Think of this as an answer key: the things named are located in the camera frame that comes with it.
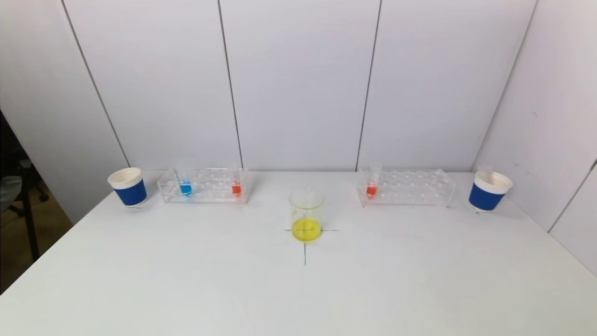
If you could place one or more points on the test tube with yellow pigment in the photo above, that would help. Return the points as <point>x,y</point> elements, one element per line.
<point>485,171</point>

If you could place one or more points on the clear glass beaker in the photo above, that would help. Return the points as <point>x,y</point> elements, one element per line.
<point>305,228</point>

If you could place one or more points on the test tube with red pigment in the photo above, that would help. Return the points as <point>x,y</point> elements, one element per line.
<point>371,190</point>
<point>236,189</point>

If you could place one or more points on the clear acrylic test tube rack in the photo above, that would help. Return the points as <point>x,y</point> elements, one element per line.
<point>410,189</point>
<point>210,189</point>

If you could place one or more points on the test tube with blue pigment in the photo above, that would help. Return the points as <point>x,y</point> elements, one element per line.
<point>185,188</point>

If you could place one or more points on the blue and white paper cup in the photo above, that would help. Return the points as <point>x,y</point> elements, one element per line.
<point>485,198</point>
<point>131,192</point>

